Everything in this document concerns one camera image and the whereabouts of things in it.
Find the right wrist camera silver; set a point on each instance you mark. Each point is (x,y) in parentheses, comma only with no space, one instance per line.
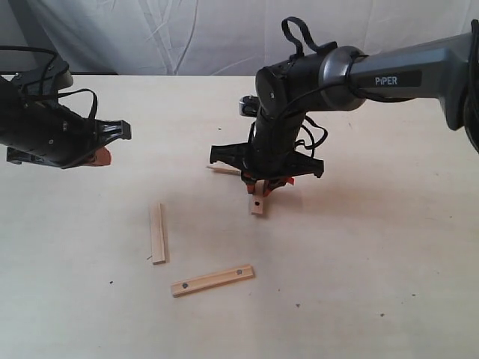
(249,106)

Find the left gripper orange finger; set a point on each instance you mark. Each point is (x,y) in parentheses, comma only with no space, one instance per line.
(101,157)

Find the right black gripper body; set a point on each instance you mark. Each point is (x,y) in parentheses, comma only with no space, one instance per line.
(275,149)

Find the white backdrop cloth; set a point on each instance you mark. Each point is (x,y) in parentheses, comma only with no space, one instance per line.
(216,38)

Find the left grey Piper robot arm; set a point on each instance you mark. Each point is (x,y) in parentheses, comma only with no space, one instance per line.
(42,87)

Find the plain wood strip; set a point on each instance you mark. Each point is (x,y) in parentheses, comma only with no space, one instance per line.
(158,236)
(228,171)

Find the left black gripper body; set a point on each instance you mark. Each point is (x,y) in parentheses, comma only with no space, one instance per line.
(59,139)

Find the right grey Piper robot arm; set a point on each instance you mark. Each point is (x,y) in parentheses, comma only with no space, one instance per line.
(342,78)

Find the wood strip with magnets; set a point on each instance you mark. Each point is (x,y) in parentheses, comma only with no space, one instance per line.
(256,204)
(212,280)

